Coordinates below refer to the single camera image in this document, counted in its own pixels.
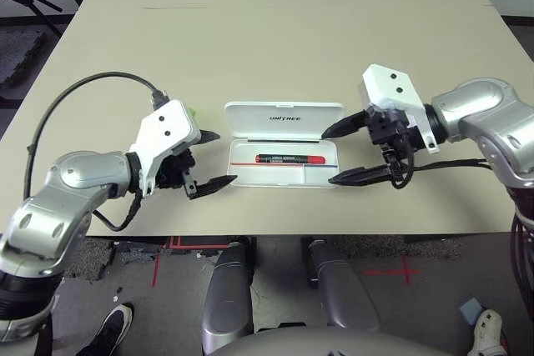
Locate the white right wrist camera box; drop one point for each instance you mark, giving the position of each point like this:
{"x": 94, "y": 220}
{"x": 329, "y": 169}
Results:
{"x": 388, "y": 89}

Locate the dark foam floor piece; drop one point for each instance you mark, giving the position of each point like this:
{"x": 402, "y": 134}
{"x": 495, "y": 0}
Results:
{"x": 89, "y": 258}

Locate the black sneaker with white sole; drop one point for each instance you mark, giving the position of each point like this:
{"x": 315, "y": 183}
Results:
{"x": 112, "y": 329}

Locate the white plastic pencil case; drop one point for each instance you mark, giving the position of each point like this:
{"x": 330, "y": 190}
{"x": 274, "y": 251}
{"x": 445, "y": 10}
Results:
{"x": 271, "y": 126}

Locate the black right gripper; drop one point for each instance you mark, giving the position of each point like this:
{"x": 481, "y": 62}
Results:
{"x": 390, "y": 131}

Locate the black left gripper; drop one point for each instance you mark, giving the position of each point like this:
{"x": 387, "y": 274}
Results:
{"x": 175, "y": 170}

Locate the red and black marker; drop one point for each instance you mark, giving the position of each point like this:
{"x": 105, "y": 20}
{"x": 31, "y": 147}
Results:
{"x": 292, "y": 159}

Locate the grey robot leg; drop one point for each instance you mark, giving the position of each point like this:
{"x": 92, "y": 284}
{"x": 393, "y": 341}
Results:
{"x": 229, "y": 289}
{"x": 338, "y": 289}

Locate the dark grey foam floor mat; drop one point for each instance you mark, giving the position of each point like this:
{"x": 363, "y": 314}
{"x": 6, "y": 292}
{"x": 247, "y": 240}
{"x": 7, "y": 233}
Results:
{"x": 16, "y": 56}

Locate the grey left robot leg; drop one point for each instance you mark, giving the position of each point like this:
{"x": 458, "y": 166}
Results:
{"x": 229, "y": 289}

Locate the blue foam block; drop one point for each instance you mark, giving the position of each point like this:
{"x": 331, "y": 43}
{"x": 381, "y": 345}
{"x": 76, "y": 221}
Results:
{"x": 471, "y": 310}

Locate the grey right robot leg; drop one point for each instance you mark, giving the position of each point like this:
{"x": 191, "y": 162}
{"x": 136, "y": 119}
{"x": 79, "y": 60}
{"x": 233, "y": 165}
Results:
{"x": 338, "y": 289}

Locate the grey robot torso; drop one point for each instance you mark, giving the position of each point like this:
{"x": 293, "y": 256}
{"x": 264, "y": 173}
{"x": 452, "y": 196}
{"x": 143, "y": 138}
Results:
{"x": 334, "y": 343}

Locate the translucent highlighter with green cap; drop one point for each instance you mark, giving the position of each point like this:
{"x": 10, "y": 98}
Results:
{"x": 192, "y": 113}

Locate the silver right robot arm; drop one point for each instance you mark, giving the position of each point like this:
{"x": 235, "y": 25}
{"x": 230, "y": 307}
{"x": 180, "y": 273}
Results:
{"x": 480, "y": 106}

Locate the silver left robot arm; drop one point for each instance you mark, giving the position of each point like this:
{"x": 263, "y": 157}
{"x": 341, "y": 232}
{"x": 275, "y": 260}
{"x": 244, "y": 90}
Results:
{"x": 83, "y": 172}

